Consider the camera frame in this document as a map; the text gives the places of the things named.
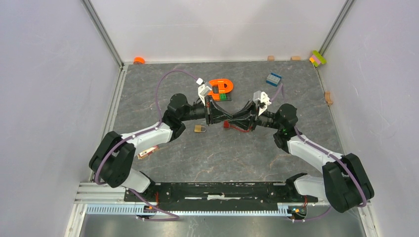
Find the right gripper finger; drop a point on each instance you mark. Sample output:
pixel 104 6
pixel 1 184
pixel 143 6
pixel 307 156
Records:
pixel 243 124
pixel 246 113

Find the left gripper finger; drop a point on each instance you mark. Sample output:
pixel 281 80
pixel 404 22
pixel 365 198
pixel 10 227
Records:
pixel 214 119
pixel 217 110

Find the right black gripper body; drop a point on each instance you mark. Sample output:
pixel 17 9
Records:
pixel 255 116

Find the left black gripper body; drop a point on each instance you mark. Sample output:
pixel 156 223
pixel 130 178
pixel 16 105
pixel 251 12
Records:
pixel 208 113

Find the red key with cord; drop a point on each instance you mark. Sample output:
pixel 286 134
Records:
pixel 228 125

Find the brass padlock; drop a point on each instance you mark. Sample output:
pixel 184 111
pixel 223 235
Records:
pixel 199 128

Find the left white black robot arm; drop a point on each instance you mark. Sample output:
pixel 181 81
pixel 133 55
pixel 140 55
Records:
pixel 112 161

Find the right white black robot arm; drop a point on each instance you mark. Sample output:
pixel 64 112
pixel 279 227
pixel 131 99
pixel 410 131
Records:
pixel 344 182

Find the green toy brick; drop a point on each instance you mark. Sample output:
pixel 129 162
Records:
pixel 222 97

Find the blue toy brick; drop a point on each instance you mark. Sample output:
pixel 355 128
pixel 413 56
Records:
pixel 273 79

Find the curved wooden block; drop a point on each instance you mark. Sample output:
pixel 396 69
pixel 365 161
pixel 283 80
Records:
pixel 328 98

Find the red wooden box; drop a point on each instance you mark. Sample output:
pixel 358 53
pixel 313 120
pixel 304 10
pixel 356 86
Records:
pixel 147 152

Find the multicolour toy brick stack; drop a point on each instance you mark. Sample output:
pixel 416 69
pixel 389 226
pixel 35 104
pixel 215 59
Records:
pixel 317 59

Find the orange round cap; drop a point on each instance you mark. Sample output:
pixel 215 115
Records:
pixel 138 60

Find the dark flat base plate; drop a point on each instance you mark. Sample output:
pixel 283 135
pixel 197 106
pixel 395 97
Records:
pixel 228 99

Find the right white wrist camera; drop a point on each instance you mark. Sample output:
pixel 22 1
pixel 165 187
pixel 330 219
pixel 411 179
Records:
pixel 262 101

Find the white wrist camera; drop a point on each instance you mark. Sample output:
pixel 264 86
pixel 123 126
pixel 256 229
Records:
pixel 262 101
pixel 204 89

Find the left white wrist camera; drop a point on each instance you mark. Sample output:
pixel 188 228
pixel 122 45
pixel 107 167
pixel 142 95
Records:
pixel 204 89

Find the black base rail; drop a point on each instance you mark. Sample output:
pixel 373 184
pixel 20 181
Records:
pixel 220 196

